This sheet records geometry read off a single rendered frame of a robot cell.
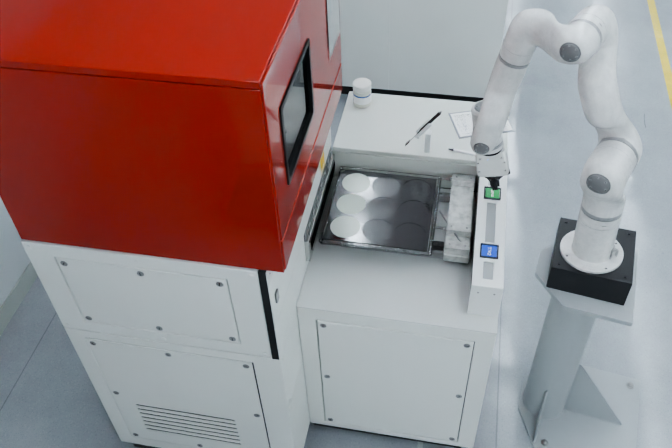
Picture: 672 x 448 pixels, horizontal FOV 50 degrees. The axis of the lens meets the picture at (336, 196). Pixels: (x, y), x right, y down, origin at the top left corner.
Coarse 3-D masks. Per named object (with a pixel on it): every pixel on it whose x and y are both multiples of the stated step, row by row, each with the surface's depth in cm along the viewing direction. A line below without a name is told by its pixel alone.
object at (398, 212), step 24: (336, 192) 253; (360, 192) 253; (384, 192) 252; (408, 192) 252; (432, 192) 251; (336, 216) 245; (360, 216) 244; (384, 216) 244; (408, 216) 244; (336, 240) 237; (360, 240) 236; (384, 240) 236; (408, 240) 236
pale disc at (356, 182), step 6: (354, 174) 259; (360, 174) 259; (348, 180) 257; (354, 180) 257; (360, 180) 257; (366, 180) 257; (348, 186) 255; (354, 186) 255; (360, 186) 255; (366, 186) 255; (354, 192) 253
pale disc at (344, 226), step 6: (342, 216) 244; (348, 216) 244; (336, 222) 243; (342, 222) 243; (348, 222) 242; (354, 222) 242; (330, 228) 241; (336, 228) 241; (342, 228) 241; (348, 228) 240; (354, 228) 240; (336, 234) 239; (342, 234) 239; (348, 234) 238; (354, 234) 238
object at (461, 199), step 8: (456, 192) 254; (464, 192) 254; (472, 192) 254; (456, 200) 251; (464, 200) 251; (472, 200) 251; (456, 208) 248; (464, 208) 248; (472, 208) 248; (448, 216) 246; (456, 216) 245; (464, 216) 245; (456, 240) 238; (464, 240) 237; (448, 256) 233; (456, 256) 233; (464, 256) 233
